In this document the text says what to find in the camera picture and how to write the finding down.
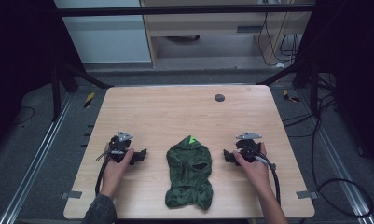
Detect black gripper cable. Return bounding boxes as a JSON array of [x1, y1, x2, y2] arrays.
[[241, 145, 282, 207], [94, 155, 112, 198]]

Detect person's left hand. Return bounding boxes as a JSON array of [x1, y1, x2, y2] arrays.
[[100, 142, 135, 200]]

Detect light wooden desk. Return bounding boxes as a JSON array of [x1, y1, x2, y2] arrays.
[[139, 0, 313, 67]]

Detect dark green knitted balaclava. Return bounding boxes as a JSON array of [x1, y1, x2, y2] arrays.
[[164, 134, 215, 211]]

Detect person's right hand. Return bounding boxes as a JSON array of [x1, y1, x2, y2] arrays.
[[232, 142, 273, 194]]

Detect white cabinet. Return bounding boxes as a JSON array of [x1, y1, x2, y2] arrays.
[[53, 0, 153, 65]]

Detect black floor cable loop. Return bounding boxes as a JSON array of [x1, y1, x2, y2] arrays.
[[310, 92, 374, 219]]

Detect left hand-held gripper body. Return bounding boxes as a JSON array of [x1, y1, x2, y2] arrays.
[[95, 130, 134, 164]]

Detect thin black floor cable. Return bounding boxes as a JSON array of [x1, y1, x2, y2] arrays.
[[11, 105, 36, 127]]

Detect yellow black striped tape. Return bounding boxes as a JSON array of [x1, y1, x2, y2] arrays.
[[283, 89, 301, 104], [83, 91, 96, 109]]

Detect aluminium floor rail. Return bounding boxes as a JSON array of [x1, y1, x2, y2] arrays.
[[0, 94, 75, 224], [296, 88, 374, 224]]

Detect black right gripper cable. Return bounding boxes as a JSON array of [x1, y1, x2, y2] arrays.
[[241, 145, 282, 207]]

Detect black horizontal frame bar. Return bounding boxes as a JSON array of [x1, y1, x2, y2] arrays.
[[54, 3, 317, 18]]

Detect black curtain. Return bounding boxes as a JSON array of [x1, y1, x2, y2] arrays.
[[295, 0, 374, 175], [0, 0, 86, 153]]

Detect black frame leg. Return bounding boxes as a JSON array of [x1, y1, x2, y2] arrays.
[[256, 60, 321, 119], [50, 60, 114, 123]]

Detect grey metal table bracket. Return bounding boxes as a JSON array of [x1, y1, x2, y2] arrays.
[[60, 189, 83, 201], [296, 189, 319, 201]]

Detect hanging black desk cables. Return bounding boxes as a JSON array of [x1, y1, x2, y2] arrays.
[[256, 0, 304, 68]]

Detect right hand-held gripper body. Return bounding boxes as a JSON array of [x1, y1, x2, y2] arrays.
[[235, 132, 263, 163]]

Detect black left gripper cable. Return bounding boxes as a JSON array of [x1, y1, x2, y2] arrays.
[[94, 155, 112, 198]]

